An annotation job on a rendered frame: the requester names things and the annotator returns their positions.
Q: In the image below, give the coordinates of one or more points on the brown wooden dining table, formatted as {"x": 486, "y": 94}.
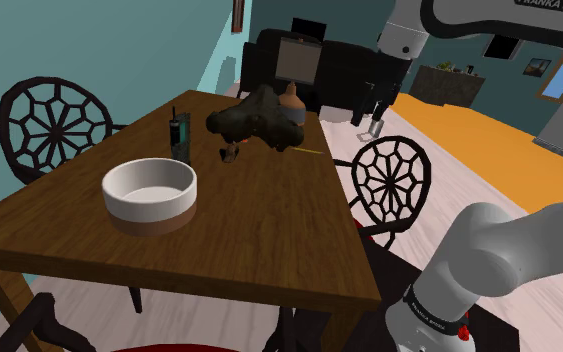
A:
{"x": 271, "y": 219}

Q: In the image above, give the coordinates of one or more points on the dark sideboard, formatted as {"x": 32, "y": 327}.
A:
{"x": 444, "y": 86}

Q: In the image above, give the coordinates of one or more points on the small dark wall picture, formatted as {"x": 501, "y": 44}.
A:
{"x": 537, "y": 67}

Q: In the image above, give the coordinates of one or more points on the brown and grey vase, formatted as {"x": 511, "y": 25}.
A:
{"x": 294, "y": 103}

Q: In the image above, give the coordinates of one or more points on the brown framed wall picture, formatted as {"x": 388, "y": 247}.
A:
{"x": 238, "y": 15}

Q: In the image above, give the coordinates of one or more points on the black sofa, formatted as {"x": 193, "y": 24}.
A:
{"x": 339, "y": 68}

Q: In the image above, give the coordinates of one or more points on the orange rug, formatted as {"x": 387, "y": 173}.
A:
{"x": 481, "y": 141}

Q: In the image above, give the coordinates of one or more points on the black lumpy plant figure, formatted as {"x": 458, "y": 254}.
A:
{"x": 256, "y": 119}

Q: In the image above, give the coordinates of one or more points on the black wall screen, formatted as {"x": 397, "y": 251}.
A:
{"x": 502, "y": 47}

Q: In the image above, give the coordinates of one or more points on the black web-back chair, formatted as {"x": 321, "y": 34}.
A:
{"x": 389, "y": 181}
{"x": 54, "y": 128}
{"x": 42, "y": 319}

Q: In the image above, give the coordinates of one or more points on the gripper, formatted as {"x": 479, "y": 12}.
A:
{"x": 387, "y": 78}

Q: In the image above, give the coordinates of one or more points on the white bowl with brown base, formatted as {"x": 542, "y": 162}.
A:
{"x": 150, "y": 204}

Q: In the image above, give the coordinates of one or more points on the thin yellow pencil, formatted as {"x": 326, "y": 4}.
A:
{"x": 308, "y": 150}

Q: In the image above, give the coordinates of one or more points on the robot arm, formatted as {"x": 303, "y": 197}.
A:
{"x": 481, "y": 253}

